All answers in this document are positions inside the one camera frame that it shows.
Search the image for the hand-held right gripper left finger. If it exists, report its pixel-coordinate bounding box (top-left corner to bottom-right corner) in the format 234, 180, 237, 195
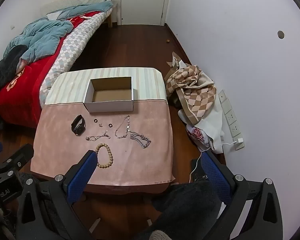
16, 150, 98, 240

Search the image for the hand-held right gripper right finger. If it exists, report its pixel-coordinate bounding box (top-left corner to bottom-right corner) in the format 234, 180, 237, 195
200, 151, 283, 240

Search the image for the wooden bead bracelet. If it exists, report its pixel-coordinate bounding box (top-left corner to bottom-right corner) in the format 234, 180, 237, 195
95, 143, 114, 168

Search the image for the thin silver bracelet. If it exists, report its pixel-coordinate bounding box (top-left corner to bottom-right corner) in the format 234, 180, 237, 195
86, 130, 111, 142

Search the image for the black smart watch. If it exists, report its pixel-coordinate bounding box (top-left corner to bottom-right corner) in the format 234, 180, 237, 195
71, 114, 86, 136

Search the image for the thin silver necklace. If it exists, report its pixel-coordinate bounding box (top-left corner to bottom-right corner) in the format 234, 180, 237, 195
114, 115, 131, 139

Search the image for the chunky silver chain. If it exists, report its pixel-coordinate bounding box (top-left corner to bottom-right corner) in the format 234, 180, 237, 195
129, 133, 152, 149

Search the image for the white cardboard box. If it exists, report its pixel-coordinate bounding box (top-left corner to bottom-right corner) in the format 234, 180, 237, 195
84, 76, 135, 113

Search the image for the white red-printed plastic bag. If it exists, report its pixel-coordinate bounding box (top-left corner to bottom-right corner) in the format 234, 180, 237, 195
186, 124, 214, 153

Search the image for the dark fuzzy cloth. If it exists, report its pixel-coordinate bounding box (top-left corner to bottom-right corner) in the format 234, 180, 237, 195
135, 180, 223, 240

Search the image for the white cloth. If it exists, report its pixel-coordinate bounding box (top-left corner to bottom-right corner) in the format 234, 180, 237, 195
178, 94, 227, 154

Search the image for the bed with blankets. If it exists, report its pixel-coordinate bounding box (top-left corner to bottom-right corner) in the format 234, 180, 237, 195
0, 11, 90, 128

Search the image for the black cloth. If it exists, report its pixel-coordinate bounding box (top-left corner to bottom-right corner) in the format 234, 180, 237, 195
0, 44, 28, 130

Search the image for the beige checkered cloth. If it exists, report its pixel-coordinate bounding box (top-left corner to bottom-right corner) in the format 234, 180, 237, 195
165, 52, 218, 125

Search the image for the teal quilt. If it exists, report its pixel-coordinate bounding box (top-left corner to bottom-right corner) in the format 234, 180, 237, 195
2, 0, 113, 63

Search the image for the grey white checkered quilt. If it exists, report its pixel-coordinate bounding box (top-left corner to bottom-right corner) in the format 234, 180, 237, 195
40, 12, 113, 105

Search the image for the white door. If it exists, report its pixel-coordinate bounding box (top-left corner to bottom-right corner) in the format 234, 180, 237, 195
117, 0, 169, 26

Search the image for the white charger cable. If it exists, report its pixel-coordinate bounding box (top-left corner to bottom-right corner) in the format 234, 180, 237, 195
190, 140, 238, 183

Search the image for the white wall socket strip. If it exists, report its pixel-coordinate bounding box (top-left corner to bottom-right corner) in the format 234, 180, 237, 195
218, 89, 245, 150

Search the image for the wooden bed frame leg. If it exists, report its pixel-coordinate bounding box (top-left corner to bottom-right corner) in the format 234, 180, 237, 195
100, 12, 113, 28

